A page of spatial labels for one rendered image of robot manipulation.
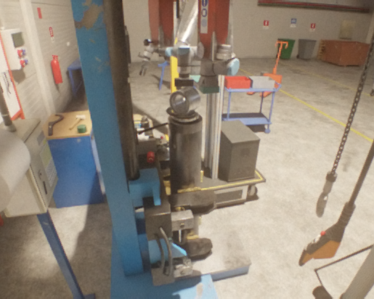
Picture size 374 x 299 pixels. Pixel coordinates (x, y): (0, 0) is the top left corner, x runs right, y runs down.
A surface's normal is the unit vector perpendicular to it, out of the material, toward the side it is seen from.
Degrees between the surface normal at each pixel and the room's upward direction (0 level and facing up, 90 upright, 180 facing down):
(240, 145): 90
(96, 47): 90
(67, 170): 90
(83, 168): 90
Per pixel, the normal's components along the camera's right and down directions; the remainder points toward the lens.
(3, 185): 0.22, 0.48
